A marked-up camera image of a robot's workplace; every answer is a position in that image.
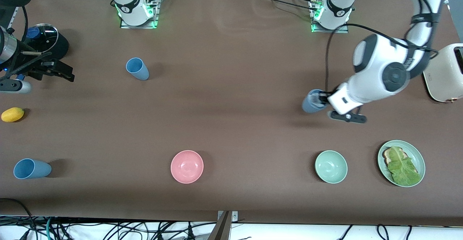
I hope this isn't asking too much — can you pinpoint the pale green bowl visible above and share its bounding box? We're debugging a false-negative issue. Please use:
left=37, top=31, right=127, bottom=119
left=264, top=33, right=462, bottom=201
left=314, top=150, right=348, bottom=184

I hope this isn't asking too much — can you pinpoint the glass pot lid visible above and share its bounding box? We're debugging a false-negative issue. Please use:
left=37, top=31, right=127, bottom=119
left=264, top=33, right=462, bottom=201
left=31, top=24, right=59, bottom=52

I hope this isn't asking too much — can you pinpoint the cream white toaster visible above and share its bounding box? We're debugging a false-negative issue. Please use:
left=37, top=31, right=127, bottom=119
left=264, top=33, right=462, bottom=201
left=422, top=43, right=463, bottom=103

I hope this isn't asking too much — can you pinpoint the pink bowl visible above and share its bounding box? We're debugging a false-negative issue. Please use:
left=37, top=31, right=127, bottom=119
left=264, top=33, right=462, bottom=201
left=170, top=150, right=204, bottom=184

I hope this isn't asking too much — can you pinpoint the green cable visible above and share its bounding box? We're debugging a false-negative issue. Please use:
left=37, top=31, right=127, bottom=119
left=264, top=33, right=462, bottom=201
left=45, top=217, right=55, bottom=240

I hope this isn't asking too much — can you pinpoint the brown table cloth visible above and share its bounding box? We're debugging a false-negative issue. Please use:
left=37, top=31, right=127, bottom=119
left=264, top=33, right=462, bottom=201
left=0, top=0, right=463, bottom=226

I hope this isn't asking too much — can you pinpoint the blue plastic cup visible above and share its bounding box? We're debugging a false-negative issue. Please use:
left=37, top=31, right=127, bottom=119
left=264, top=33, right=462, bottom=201
left=126, top=57, right=150, bottom=81
left=13, top=158, right=52, bottom=180
left=302, top=89, right=328, bottom=113

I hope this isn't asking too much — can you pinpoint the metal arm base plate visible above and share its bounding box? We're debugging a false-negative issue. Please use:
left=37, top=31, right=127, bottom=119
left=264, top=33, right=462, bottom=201
left=119, top=0, right=160, bottom=29
left=309, top=0, right=349, bottom=34

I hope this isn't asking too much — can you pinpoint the pale green plate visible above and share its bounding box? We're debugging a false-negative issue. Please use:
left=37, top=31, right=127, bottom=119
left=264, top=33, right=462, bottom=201
left=377, top=140, right=426, bottom=188

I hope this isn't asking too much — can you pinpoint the black cooking pot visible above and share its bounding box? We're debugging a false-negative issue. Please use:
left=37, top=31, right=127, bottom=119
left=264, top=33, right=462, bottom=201
left=24, top=23, right=69, bottom=61

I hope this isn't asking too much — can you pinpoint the silver metal bracket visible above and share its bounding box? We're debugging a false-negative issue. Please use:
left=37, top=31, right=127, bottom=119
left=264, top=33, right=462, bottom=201
left=217, top=210, right=239, bottom=223

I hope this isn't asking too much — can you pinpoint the toasted bread slice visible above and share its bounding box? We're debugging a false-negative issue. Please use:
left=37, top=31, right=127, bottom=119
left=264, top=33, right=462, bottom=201
left=382, top=147, right=402, bottom=166

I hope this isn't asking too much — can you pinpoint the green lettuce leaf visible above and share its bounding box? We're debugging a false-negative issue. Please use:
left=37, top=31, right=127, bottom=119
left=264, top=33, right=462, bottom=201
left=387, top=146, right=422, bottom=186

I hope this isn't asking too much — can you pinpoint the yellow toy lemon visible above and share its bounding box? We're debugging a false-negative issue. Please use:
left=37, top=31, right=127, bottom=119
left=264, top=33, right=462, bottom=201
left=1, top=107, right=25, bottom=123

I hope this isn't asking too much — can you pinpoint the grey metal beam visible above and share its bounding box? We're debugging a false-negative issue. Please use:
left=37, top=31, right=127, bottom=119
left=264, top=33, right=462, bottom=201
left=208, top=211, right=233, bottom=240

